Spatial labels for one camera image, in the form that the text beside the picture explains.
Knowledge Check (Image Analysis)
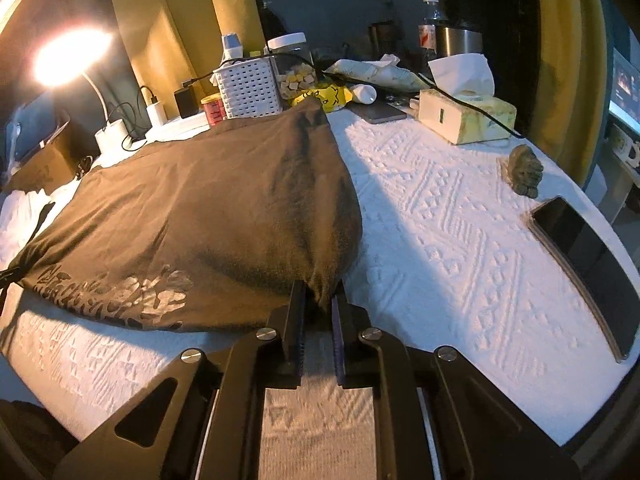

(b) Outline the red can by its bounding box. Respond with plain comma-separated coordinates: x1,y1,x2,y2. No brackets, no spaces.
201,96,226,126

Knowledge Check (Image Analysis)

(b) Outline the white perforated basket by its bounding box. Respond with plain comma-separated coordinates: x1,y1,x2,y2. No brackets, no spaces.
212,55,283,120

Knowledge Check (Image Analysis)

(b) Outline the tablet with lit screen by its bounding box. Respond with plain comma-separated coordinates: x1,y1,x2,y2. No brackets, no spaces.
0,92,71,166

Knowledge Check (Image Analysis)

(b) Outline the white garment with black patches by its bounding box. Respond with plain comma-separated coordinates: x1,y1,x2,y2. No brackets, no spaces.
0,187,56,261

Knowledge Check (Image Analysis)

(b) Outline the white desk lamp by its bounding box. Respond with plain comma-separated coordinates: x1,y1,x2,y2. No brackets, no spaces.
32,30,136,156

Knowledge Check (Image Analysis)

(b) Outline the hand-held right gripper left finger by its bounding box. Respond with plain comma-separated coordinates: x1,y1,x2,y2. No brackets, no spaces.
52,281,307,480

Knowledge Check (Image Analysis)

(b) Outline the monitor screen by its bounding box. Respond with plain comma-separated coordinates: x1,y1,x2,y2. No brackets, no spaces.
607,47,640,133

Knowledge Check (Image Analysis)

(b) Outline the brown cardboard box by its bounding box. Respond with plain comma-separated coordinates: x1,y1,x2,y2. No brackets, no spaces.
10,130,101,193

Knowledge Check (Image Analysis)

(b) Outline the clear water bottle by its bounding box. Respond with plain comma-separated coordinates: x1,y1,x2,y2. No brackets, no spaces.
417,0,448,61

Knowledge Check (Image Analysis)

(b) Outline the white box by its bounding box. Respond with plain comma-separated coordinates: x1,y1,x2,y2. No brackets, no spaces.
419,89,467,144

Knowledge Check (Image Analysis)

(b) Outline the pale plastic packet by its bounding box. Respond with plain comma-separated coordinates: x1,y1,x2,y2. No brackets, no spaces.
325,55,436,92

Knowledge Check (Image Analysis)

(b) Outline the brown t-shirt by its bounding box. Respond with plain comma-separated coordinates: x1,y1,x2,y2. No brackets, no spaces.
0,97,363,333

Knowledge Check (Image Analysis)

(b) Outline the grey smartphone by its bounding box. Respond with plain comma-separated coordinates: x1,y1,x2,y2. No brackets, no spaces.
347,100,408,123

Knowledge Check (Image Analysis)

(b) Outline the clear jar with white lid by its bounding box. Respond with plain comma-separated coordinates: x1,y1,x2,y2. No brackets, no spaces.
266,33,318,101

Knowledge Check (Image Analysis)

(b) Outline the black tablet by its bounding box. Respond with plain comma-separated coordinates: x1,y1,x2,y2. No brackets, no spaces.
522,196,640,361

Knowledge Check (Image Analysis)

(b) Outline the black charger cable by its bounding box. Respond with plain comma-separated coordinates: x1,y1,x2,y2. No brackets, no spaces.
107,85,156,141

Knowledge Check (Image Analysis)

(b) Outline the steel tumbler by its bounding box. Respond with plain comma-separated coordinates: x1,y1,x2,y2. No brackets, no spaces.
435,25,483,58

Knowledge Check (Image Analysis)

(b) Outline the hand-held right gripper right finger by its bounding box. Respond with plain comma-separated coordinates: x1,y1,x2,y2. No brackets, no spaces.
332,285,583,480

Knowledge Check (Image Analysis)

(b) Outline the yellow tissue pack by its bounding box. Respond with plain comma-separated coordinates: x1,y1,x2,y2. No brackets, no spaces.
429,54,517,144

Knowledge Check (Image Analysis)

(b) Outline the yellow curtain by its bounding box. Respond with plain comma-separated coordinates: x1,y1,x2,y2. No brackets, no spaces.
105,0,266,111
532,0,616,186

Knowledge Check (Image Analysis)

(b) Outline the black charger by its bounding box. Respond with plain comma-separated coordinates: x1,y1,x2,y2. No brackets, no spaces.
174,87,198,118

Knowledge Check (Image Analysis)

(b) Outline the yellow snack bag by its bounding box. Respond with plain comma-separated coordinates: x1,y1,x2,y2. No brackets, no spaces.
290,85,353,113

